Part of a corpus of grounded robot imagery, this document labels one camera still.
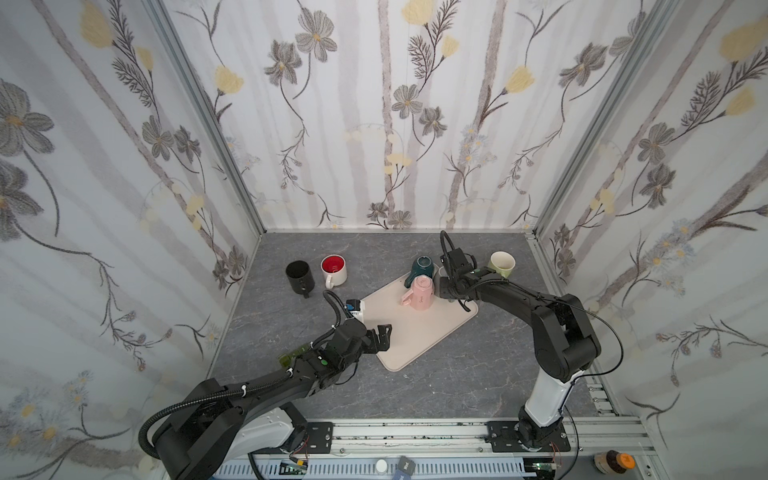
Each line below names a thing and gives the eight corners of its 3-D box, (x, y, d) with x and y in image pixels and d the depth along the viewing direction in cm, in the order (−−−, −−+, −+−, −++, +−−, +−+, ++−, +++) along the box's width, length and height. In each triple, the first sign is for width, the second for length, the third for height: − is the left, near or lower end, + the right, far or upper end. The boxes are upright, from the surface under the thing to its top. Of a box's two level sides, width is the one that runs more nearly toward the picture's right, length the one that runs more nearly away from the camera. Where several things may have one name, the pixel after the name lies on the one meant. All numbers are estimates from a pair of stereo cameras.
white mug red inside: (329, 294, 104) (326, 280, 98) (319, 274, 110) (315, 260, 103) (352, 284, 107) (350, 270, 101) (341, 264, 112) (338, 250, 106)
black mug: (288, 302, 101) (280, 287, 94) (295, 276, 109) (288, 260, 101) (310, 303, 102) (305, 287, 94) (316, 276, 109) (311, 260, 101)
